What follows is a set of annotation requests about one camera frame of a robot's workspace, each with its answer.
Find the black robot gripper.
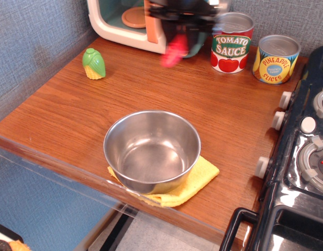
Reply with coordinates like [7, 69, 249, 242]
[149, 1, 224, 58]

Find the red-handled metal spoon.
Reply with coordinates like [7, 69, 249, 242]
[161, 31, 189, 68]

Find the silver metal pot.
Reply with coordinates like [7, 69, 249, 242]
[103, 110, 201, 195]

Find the tomato sauce can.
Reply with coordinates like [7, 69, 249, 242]
[210, 12, 254, 74]

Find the teal toy microwave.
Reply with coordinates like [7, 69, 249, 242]
[87, 1, 214, 54]

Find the green yellow toy corn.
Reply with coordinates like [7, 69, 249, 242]
[82, 48, 106, 80]

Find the pineapple slices can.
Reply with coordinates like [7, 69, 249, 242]
[252, 35, 301, 85]

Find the white stove knob upper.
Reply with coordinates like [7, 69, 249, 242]
[279, 92, 293, 110]

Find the white stove knob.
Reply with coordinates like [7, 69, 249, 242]
[254, 156, 270, 179]
[271, 111, 285, 131]
[279, 92, 293, 110]

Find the white stove knob middle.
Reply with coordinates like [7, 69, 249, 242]
[271, 111, 285, 131]

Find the yellow folded cloth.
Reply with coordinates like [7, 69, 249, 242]
[107, 155, 220, 208]

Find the white stove knob lower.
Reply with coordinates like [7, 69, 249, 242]
[254, 156, 270, 179]

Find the black toy stove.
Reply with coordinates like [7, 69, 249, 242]
[220, 46, 323, 250]

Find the orange object at corner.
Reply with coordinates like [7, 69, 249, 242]
[6, 240, 31, 251]

